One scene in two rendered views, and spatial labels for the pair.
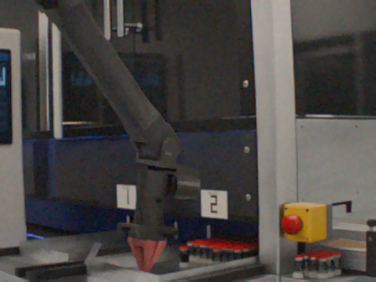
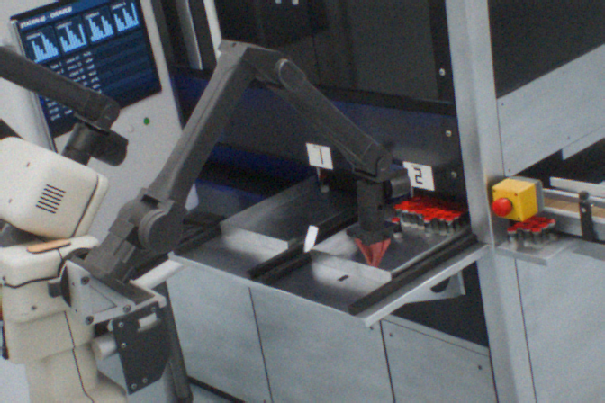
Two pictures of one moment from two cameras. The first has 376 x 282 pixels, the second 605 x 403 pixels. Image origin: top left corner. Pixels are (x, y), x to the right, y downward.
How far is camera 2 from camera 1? 139 cm
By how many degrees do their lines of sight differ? 19
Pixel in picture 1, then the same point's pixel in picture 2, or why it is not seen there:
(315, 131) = (517, 101)
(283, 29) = (479, 18)
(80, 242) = (275, 202)
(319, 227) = (529, 206)
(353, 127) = (560, 75)
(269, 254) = (482, 226)
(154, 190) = (374, 200)
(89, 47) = (311, 110)
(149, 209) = (373, 217)
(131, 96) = (348, 135)
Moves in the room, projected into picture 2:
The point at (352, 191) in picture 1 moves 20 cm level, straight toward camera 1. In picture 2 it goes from (562, 139) to (561, 173)
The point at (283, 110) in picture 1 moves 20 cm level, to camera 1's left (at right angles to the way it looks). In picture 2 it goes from (483, 98) to (390, 118)
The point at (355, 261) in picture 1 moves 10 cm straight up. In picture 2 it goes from (570, 226) to (565, 183)
